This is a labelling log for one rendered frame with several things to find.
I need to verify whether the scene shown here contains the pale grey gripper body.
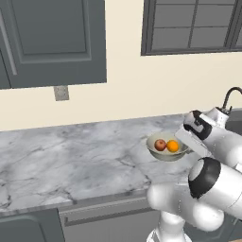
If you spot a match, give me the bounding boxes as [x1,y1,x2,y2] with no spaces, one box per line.
[174,126,213,158]

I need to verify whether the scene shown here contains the orange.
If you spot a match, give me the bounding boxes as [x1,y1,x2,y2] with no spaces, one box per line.
[165,139,180,153]

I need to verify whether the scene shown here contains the pale grey bowl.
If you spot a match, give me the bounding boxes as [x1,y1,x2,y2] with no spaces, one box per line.
[146,131,190,163]

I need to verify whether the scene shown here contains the red apple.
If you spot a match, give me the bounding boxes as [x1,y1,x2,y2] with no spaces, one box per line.
[154,138,167,152]

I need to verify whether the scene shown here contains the grey sink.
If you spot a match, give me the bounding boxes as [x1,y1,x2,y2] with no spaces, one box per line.
[224,108,242,134]

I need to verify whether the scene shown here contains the black curved tap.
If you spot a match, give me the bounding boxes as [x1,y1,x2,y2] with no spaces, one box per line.
[221,86,242,112]

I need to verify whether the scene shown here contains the dark grey framed window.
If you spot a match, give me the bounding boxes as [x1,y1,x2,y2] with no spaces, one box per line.
[140,0,242,57]

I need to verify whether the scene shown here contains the grey drawer front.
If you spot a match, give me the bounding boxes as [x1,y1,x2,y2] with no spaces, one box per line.
[59,194,163,242]

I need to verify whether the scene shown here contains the large grey cupboard door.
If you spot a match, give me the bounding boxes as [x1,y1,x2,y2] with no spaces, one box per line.
[0,0,108,90]

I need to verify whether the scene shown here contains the grey lower cupboard door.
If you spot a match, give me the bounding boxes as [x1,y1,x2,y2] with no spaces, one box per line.
[0,207,66,242]

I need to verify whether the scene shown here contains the narrow grey cupboard door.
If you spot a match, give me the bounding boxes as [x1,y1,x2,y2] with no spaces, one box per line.
[0,50,12,91]

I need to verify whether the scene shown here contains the grey drawer handle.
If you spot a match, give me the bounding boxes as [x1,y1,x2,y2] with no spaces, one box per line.
[63,206,153,227]

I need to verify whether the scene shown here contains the grey wall socket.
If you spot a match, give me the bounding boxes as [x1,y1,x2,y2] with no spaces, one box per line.
[53,85,70,102]

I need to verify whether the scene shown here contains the pale grey cupboard handle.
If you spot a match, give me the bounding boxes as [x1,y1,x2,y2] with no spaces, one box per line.
[0,11,18,77]

